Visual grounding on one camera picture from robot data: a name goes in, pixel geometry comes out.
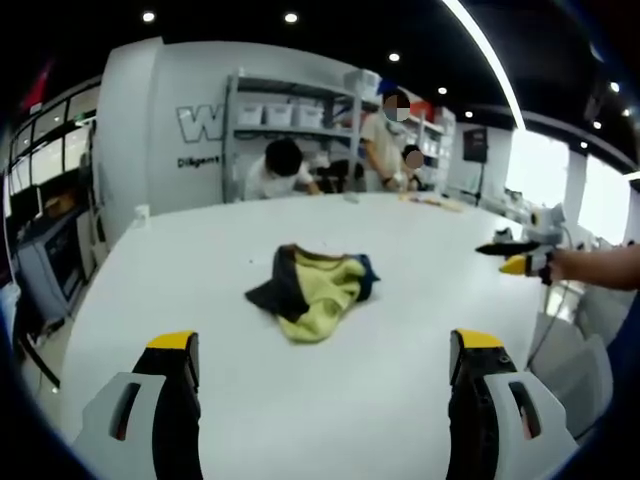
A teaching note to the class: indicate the grey equipment cabinet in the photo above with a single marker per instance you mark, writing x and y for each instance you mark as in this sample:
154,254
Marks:
50,260

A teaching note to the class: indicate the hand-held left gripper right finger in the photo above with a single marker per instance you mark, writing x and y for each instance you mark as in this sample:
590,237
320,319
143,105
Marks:
500,400

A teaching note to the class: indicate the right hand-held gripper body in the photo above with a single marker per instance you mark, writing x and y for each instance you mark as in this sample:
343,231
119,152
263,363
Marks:
545,230

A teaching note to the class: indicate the white storage bin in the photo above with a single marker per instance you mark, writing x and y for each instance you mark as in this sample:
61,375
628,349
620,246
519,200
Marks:
250,114
307,116
277,115

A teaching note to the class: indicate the black office chair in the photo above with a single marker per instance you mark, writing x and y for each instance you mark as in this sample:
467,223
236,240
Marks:
342,175

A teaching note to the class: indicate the white chair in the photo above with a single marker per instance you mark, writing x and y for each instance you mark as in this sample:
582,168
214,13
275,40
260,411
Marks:
575,370

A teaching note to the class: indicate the wooden items on table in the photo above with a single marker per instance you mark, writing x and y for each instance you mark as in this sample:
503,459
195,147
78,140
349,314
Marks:
432,201

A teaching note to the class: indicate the small white box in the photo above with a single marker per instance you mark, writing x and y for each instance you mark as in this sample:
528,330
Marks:
142,216

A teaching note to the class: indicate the black speaker on stand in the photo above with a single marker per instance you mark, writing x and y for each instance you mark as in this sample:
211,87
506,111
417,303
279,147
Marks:
475,144

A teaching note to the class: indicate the white shelf unit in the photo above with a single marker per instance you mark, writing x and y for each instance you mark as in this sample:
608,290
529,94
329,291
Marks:
432,145

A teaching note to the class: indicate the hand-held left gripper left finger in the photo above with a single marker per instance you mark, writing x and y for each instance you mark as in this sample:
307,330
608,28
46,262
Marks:
150,400

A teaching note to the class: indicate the yellow and dark garment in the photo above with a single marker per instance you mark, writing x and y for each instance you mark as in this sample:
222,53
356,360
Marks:
320,295

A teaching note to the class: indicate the grey metal shelf unit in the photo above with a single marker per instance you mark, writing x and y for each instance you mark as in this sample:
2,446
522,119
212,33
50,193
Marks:
295,135

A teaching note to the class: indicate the person's right hand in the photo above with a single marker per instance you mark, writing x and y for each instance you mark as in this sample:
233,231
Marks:
564,267

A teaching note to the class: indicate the long ceiling light strip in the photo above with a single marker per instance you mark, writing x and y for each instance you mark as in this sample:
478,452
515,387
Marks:
490,55

